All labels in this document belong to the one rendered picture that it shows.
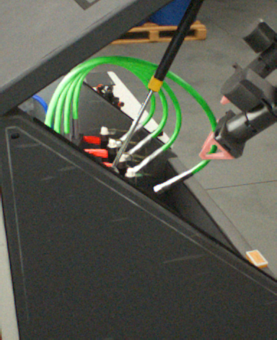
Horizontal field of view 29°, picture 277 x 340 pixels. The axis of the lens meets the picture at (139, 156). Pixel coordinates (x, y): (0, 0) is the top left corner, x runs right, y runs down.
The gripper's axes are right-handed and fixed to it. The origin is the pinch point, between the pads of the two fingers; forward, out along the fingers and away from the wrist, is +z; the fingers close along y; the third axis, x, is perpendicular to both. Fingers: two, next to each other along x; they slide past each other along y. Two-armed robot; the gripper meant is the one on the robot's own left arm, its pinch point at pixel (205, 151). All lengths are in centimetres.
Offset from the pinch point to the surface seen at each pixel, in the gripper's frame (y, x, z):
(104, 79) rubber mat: -83, -17, 70
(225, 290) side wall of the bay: 23.8, 17.9, 4.0
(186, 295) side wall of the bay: 28.7, 11.6, 7.2
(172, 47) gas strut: 20.5, -25.5, -25.0
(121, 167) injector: -4.5, -7.0, 25.1
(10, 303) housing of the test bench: 47, -15, 17
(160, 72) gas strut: 22.2, -24.1, -21.3
